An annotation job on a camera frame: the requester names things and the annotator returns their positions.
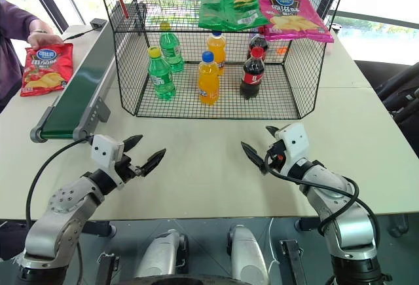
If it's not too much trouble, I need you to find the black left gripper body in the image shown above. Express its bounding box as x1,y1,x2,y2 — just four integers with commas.
114,153,147,186

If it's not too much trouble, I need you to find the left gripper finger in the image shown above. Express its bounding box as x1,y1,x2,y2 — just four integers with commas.
123,134,144,152
140,148,168,178

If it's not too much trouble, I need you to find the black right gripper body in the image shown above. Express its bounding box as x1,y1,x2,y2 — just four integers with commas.
265,139,289,172

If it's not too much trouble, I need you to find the red potato chip bag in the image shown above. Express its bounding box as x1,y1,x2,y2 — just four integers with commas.
20,43,74,98

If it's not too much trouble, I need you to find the green conveyor belt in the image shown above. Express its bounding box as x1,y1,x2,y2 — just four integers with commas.
29,19,116,143

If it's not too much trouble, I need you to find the person's bare hand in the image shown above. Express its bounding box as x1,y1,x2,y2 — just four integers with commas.
27,28,65,50

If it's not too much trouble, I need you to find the cola bottle red cap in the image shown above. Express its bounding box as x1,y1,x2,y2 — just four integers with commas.
249,26,270,62
239,46,266,99

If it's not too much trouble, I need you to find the green soda bottle yellow cap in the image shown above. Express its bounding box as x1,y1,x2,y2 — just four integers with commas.
147,46,177,100
158,22,185,74

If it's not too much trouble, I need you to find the orange soda bottle blue cap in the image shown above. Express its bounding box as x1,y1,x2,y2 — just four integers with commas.
198,50,221,106
206,31,228,77

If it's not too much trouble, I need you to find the silver robot leg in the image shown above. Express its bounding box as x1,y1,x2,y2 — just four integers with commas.
227,223,270,285
133,228,190,280

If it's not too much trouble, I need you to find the pink potato chip bag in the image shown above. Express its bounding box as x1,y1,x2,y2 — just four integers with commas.
256,0,335,43

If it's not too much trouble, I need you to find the black chair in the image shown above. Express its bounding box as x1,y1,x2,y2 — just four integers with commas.
354,58,419,157

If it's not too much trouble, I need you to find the green chip bag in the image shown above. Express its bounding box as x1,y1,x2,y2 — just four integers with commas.
198,0,271,32

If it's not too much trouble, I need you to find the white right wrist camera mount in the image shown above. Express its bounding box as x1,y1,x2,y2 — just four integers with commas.
276,122,310,177

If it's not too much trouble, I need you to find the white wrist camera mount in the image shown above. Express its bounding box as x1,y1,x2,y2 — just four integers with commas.
276,122,310,177
90,134,126,190

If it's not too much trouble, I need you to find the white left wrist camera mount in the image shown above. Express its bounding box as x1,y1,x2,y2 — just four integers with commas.
90,134,126,190

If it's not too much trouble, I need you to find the black wire mesh shelf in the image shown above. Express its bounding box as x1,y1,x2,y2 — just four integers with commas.
94,0,352,121

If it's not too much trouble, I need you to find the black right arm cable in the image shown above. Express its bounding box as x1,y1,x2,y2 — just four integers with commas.
264,151,381,237

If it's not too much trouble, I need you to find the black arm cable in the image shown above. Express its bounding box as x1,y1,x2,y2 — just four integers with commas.
25,136,95,230
264,151,381,237

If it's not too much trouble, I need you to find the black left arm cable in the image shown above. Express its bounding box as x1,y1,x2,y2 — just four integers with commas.
25,136,95,230

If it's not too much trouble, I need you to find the thin white cable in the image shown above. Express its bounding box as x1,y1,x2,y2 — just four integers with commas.
267,217,280,275

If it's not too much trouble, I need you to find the black metal bracket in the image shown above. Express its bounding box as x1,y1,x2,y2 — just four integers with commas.
96,251,120,285
279,238,309,285

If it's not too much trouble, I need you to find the thin black adapter cable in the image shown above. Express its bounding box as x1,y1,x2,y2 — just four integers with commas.
62,28,96,42

